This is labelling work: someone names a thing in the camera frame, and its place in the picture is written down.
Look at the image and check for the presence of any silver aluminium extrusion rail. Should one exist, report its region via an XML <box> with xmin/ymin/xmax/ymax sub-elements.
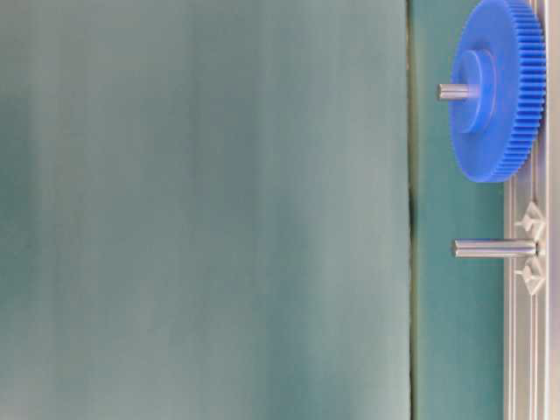
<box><xmin>504</xmin><ymin>1</ymin><xmax>559</xmax><ymax>419</ymax></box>

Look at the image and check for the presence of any green table mat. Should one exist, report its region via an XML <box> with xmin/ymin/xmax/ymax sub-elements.
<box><xmin>407</xmin><ymin>1</ymin><xmax>504</xmax><ymax>419</ymax></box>

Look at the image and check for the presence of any large blue plastic gear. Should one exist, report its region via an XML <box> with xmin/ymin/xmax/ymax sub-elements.
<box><xmin>449</xmin><ymin>1</ymin><xmax>547</xmax><ymax>183</ymax></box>

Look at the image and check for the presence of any bare steel shaft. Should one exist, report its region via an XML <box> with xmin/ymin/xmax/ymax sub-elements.
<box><xmin>451</xmin><ymin>239</ymin><xmax>538</xmax><ymax>259</ymax></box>

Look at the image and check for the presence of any steel shaft through large gear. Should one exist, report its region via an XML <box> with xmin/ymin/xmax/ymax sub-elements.
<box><xmin>437</xmin><ymin>83</ymin><xmax>480</xmax><ymax>102</ymax></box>

